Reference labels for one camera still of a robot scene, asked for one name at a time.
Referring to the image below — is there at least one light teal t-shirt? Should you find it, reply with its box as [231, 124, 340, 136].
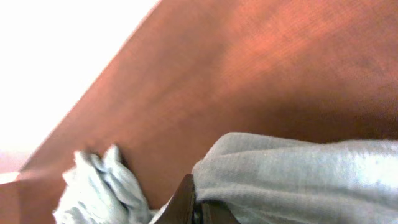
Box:
[53, 133, 397, 223]

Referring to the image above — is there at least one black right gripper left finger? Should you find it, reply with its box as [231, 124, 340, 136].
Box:
[155, 174, 195, 224]

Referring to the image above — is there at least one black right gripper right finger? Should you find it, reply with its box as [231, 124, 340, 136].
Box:
[201, 201, 240, 224]

